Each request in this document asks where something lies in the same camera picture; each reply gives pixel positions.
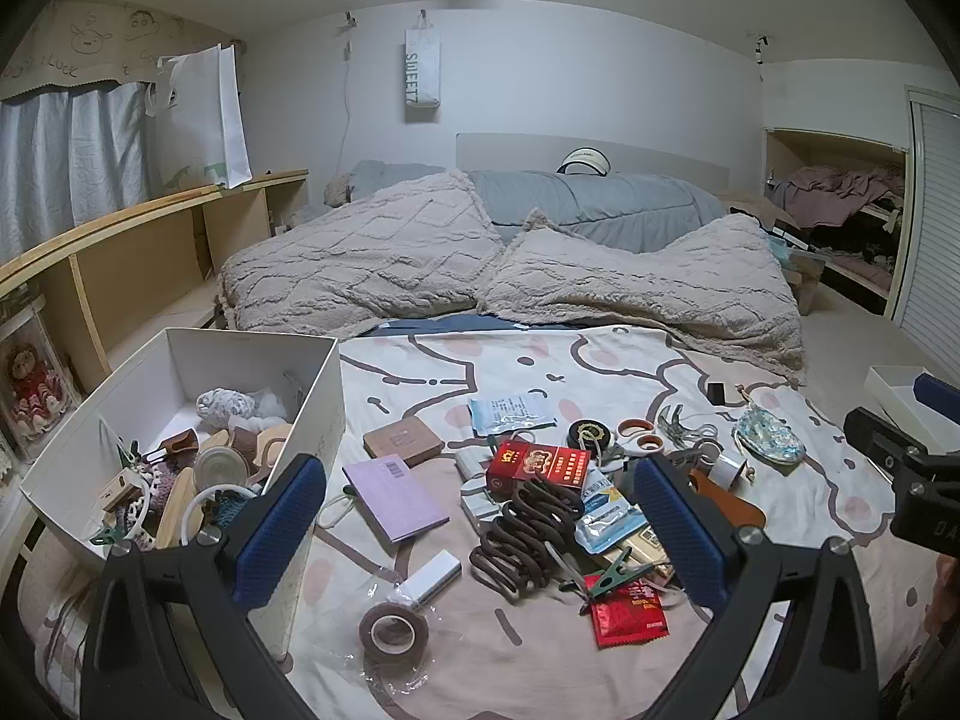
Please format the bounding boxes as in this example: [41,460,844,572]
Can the grey claw clip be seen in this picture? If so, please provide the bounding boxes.
[655,403,722,445]

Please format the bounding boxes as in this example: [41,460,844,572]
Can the grey bed headboard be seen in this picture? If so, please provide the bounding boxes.
[456,132,733,197]

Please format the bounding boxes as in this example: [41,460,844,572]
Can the round clear plastic cup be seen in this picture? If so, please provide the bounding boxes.
[194,445,254,497]

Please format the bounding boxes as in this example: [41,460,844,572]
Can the brown coiled cord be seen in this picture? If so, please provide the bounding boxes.
[469,478,587,606]

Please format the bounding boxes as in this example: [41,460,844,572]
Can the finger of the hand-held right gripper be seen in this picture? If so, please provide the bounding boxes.
[913,373,960,411]
[844,406,931,467]

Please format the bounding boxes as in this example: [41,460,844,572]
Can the closet alcove shelf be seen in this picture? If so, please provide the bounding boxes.
[763,126,910,320]

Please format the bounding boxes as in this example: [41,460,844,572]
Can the multicolour crochet piece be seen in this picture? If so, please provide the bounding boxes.
[201,491,256,533]

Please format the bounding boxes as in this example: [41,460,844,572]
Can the white loop ring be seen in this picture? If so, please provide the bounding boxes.
[317,486,359,530]

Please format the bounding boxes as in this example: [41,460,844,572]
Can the brown square compact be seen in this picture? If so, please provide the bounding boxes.
[363,419,441,461]

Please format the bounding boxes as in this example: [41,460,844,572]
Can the wooden shelf unit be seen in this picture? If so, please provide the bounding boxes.
[0,169,310,395]

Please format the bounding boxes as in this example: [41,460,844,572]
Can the white plastic ring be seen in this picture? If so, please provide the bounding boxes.
[186,486,257,537]

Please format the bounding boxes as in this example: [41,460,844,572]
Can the small beige box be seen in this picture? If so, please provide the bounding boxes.
[625,527,670,565]

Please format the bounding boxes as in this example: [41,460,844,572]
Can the white tote bag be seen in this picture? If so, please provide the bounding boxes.
[145,43,254,191]

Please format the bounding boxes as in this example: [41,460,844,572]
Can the hanging white paper bag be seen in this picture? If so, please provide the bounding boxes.
[404,10,442,124]

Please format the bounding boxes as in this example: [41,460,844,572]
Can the brown leather strap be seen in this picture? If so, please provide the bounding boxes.
[686,467,767,550]

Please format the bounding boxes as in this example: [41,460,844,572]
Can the red sachet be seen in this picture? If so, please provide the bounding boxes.
[587,576,670,650]

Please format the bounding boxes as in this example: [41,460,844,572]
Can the wooden oval piece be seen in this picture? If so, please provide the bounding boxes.
[246,423,295,479]
[154,465,197,550]

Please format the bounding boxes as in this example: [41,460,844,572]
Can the white plastic bag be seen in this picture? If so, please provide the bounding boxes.
[251,385,292,422]

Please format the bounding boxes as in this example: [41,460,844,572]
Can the shell pattern pouch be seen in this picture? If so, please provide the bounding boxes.
[733,406,808,464]

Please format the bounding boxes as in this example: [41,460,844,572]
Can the blue sachet packet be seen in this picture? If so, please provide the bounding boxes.
[576,471,647,554]

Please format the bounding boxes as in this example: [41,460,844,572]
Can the cartoon printed blanket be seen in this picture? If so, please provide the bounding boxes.
[19,322,947,720]

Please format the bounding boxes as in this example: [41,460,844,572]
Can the pile of clothes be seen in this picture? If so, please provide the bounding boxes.
[771,165,906,230]

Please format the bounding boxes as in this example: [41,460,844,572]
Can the clear plastic wrap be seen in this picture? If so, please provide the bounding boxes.
[310,568,425,685]

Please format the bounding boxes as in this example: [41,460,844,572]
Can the white round hat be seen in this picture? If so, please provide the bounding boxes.
[557,147,613,178]

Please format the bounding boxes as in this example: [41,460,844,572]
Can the blue and white sachet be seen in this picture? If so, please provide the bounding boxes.
[468,391,557,437]

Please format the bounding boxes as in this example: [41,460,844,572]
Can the paper valance with drawings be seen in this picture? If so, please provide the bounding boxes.
[0,0,235,102]

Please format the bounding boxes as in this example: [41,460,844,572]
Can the orange handled scissors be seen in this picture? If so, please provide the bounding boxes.
[600,418,662,473]

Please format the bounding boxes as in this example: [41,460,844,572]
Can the white louvered door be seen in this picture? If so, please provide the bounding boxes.
[895,86,960,380]

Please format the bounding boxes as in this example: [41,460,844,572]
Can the white hanging cable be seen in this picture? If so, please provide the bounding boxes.
[336,10,362,175]

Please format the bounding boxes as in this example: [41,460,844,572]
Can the white crochet ball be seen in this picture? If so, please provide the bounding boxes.
[196,387,260,430]

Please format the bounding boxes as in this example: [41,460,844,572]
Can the grey duvet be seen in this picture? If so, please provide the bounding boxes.
[351,160,730,256]

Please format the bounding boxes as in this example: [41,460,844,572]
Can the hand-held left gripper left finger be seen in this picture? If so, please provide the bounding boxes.
[79,454,327,720]

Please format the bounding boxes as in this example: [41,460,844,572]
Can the long white cardboard box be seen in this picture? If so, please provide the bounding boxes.
[396,549,461,606]

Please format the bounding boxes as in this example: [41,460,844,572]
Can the white shoe box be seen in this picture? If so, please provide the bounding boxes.
[19,326,346,662]

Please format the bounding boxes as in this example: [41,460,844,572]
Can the small wooden labelled box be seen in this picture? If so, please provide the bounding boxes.
[100,467,149,516]

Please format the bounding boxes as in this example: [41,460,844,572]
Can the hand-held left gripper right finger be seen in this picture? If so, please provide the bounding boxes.
[634,454,878,720]

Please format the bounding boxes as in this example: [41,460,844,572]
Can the grey curtain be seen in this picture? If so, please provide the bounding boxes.
[0,81,152,265]

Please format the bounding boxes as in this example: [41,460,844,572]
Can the purple booklet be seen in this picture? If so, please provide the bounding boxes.
[342,455,452,544]

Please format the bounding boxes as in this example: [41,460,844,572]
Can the doll in red dress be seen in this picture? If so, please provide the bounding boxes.
[0,298,80,462]

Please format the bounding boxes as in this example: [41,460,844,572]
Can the black round tin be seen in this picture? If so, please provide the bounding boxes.
[565,420,613,456]

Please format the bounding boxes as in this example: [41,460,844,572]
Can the red cigarette box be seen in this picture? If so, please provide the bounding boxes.
[485,441,602,505]

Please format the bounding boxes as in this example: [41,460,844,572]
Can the beige tufted blanket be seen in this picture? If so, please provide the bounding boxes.
[476,208,808,385]
[217,169,505,340]

